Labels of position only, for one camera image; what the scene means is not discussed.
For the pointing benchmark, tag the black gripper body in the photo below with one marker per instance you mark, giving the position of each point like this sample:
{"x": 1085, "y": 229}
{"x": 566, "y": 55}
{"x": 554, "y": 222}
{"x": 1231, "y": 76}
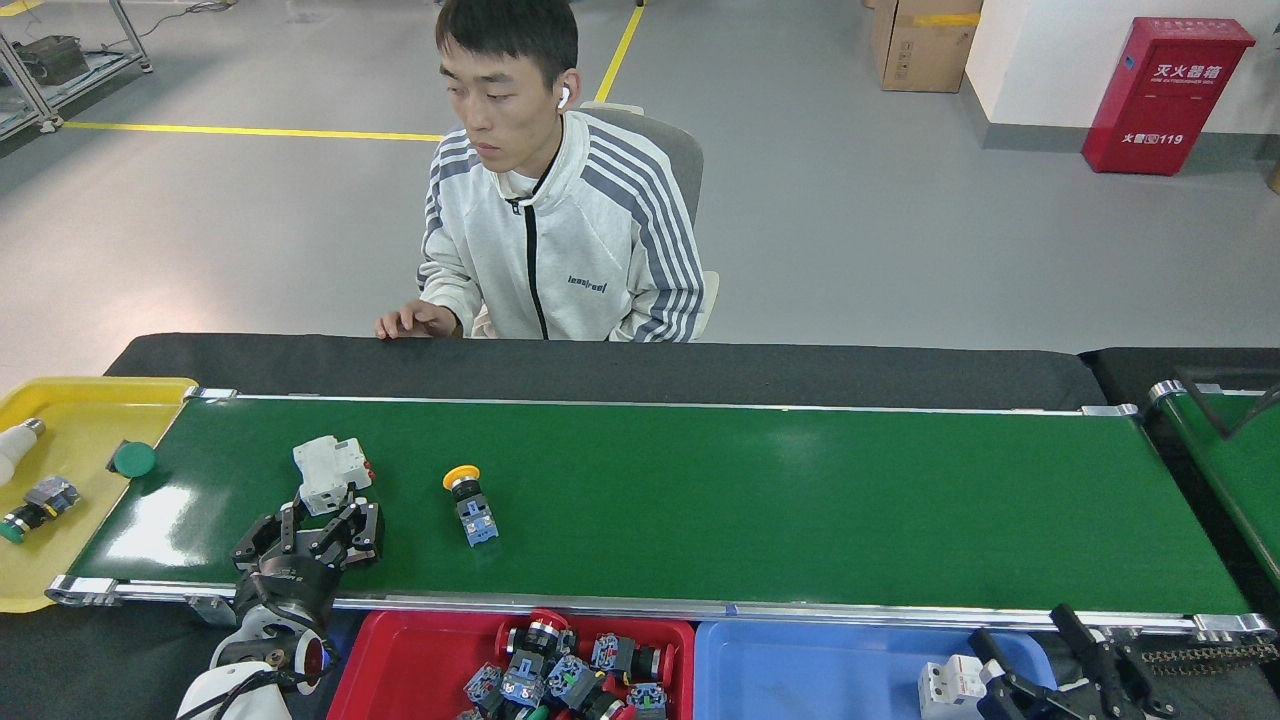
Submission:
{"x": 290, "y": 590}

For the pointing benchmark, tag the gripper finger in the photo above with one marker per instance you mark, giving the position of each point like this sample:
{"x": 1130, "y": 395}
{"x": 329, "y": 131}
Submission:
{"x": 355, "y": 540}
{"x": 1125, "y": 690}
{"x": 1020, "y": 700}
{"x": 270, "y": 540}

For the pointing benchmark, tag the white circuit breaker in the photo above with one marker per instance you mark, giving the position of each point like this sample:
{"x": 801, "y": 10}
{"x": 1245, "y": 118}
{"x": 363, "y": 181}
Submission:
{"x": 325, "y": 470}
{"x": 950, "y": 690}

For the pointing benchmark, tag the yellow mushroom push button switch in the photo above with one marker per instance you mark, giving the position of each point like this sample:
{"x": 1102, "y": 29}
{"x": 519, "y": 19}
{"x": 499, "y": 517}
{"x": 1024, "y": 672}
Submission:
{"x": 461, "y": 477}

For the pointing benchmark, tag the green mushroom push button switch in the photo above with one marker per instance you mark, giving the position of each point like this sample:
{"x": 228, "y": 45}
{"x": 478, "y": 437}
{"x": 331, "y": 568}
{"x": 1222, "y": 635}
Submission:
{"x": 45, "y": 497}
{"x": 570, "y": 680}
{"x": 484, "y": 684}
{"x": 538, "y": 713}
{"x": 133, "y": 459}

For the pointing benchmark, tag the red mushroom push button switch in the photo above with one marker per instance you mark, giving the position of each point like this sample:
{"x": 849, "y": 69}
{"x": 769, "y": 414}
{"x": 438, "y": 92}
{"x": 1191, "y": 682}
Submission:
{"x": 603, "y": 708}
{"x": 615, "y": 655}
{"x": 540, "y": 635}
{"x": 522, "y": 685}
{"x": 648, "y": 700}

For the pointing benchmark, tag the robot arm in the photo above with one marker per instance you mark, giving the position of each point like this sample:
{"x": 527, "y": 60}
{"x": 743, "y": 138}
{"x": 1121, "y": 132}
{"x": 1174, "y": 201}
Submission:
{"x": 230, "y": 695}

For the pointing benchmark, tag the red plastic tray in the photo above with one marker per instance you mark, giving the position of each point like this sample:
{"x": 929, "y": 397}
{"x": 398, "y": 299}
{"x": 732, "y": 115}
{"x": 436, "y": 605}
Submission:
{"x": 400, "y": 670}

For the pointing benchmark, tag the yellow plastic tray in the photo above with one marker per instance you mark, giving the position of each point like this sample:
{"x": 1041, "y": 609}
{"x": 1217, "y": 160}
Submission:
{"x": 80, "y": 560}

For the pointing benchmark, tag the blue plastic tray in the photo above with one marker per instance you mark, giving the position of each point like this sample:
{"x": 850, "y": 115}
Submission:
{"x": 800, "y": 680}

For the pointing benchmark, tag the short green conveyor belt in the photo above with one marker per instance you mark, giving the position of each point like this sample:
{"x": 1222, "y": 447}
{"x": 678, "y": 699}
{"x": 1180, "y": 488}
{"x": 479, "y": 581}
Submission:
{"x": 1215, "y": 450}

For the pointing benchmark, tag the long green conveyor belt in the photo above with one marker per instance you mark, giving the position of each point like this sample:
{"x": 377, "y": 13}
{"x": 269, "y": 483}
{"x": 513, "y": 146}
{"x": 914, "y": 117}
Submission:
{"x": 800, "y": 500}

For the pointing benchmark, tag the person's right hand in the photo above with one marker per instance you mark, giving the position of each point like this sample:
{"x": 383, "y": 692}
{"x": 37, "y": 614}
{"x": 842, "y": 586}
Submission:
{"x": 425, "y": 318}

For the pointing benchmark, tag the white light bulb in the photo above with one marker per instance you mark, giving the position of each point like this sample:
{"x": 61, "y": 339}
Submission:
{"x": 12, "y": 455}

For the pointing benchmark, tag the person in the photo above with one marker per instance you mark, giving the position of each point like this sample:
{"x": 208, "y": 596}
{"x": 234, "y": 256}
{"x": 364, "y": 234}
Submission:
{"x": 580, "y": 230}

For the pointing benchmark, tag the grey office chair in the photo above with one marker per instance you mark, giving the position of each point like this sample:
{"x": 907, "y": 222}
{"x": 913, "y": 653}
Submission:
{"x": 680, "y": 150}

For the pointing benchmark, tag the silver metal rack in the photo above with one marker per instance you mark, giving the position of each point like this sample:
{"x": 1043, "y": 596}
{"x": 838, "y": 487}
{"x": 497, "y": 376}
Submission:
{"x": 128, "y": 35}

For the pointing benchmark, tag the black box on rack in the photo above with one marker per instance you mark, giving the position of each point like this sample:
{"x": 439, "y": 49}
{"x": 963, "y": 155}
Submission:
{"x": 52, "y": 60}

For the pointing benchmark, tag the red fire extinguisher cabinet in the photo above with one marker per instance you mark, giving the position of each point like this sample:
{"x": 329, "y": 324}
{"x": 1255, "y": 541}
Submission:
{"x": 1165, "y": 95}

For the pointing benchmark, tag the brown cardboard box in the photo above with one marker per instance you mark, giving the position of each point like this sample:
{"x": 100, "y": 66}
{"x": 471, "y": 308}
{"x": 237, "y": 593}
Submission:
{"x": 925, "y": 45}

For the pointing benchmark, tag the black metal bracket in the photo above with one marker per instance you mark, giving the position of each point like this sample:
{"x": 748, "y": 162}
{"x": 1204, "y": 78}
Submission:
{"x": 1222, "y": 428}

